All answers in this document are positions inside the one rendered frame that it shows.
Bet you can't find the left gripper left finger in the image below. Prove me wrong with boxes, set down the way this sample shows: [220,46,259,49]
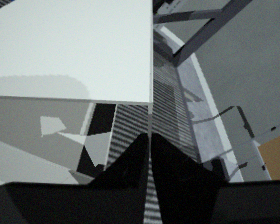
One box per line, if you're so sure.
[0,133,149,224]

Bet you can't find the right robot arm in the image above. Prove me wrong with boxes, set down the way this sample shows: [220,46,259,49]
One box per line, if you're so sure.
[152,0,174,15]

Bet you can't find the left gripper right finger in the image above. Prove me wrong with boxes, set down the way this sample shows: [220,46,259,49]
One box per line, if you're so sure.
[151,133,280,224]

